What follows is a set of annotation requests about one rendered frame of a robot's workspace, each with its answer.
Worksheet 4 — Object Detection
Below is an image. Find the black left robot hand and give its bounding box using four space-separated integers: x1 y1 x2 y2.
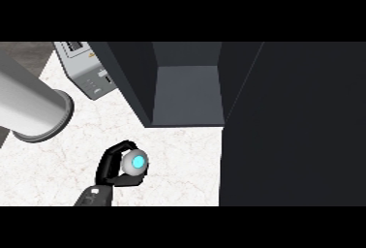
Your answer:
94 139 146 188

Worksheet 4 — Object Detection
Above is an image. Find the dark grey open cabinet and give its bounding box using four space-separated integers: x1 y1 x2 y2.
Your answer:
87 41 264 129

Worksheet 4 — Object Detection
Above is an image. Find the dark grey cabinet door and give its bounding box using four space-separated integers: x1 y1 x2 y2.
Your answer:
216 41 366 207

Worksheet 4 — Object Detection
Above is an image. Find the large pale grey cylinder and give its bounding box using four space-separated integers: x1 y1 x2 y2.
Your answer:
0 51 75 143

